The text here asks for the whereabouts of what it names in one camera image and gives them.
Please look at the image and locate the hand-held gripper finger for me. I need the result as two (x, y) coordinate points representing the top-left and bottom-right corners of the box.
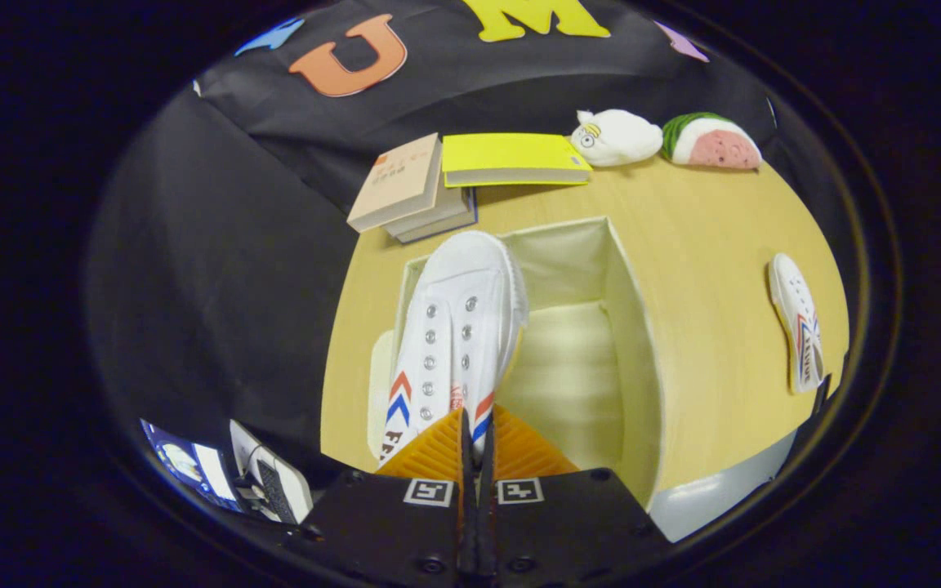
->
(285, 407), (477, 588)
(479, 405), (677, 588)

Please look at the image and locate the cream storage box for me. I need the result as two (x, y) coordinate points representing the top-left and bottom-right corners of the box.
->
(367, 216), (666, 511)

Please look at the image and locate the white shoe with chevron stripes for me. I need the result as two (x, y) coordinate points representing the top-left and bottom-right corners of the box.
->
(377, 230), (530, 468)
(767, 252), (827, 395)

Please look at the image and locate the lit computer screen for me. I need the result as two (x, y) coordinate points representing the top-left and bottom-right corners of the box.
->
(140, 419), (241, 514)

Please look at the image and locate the blue cover book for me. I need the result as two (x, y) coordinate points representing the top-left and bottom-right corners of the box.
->
(395, 211), (479, 244)

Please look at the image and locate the grey book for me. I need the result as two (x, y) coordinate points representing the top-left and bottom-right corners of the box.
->
(383, 186), (473, 238)

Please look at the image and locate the tan cover book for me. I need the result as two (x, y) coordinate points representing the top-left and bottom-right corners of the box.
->
(346, 133), (444, 234)

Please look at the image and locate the black backdrop cloth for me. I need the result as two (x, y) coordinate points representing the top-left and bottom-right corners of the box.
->
(83, 0), (782, 491)

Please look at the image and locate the yellow book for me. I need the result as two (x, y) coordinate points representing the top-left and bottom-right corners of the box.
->
(441, 132), (594, 189)

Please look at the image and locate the white plush toy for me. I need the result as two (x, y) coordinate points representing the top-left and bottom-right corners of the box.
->
(570, 109), (664, 168)

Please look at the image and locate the watermelon slice plush toy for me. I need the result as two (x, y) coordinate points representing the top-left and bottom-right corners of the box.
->
(662, 112), (764, 171)

